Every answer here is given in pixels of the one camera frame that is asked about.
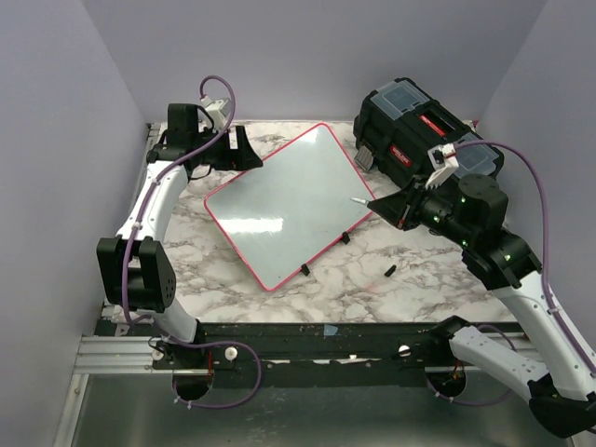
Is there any black marker cap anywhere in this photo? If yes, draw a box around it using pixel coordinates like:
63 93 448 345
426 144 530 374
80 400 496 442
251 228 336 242
385 265 397 278

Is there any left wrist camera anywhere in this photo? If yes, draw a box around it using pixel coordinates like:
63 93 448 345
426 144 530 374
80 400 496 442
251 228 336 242
200 96 231 128

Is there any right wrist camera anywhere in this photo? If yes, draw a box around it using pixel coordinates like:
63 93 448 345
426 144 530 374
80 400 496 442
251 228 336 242
425 143 459 190

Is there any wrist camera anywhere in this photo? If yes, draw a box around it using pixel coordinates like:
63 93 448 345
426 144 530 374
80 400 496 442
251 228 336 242
200 96 231 128
425 143 459 190

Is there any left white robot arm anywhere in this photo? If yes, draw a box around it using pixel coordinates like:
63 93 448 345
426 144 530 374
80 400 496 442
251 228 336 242
96 97 264 368

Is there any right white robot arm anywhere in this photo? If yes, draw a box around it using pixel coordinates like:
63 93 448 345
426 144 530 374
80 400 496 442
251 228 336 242
365 174 595 438

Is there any black red toolbox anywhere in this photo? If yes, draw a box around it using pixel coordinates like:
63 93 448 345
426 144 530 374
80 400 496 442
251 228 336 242
353 77 481 188

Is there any purple cable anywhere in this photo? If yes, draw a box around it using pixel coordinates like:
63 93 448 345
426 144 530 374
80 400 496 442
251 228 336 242
426 142 596 406
120 74 263 411

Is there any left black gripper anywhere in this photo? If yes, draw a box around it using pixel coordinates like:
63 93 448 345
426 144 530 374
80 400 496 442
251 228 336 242
191 125 262 171

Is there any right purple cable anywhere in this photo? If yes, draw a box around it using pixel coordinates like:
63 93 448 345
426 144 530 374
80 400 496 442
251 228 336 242
426 142 596 406

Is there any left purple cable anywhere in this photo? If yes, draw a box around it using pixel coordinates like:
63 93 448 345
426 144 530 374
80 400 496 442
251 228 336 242
120 74 263 411

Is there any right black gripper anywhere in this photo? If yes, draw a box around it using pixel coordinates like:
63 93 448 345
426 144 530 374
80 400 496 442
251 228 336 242
369 173 476 246

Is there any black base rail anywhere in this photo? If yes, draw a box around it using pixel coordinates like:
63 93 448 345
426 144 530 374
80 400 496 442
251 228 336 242
95 320 485 390

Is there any pink-framed whiteboard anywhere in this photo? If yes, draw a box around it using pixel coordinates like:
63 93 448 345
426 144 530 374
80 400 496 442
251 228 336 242
204 123 374 291

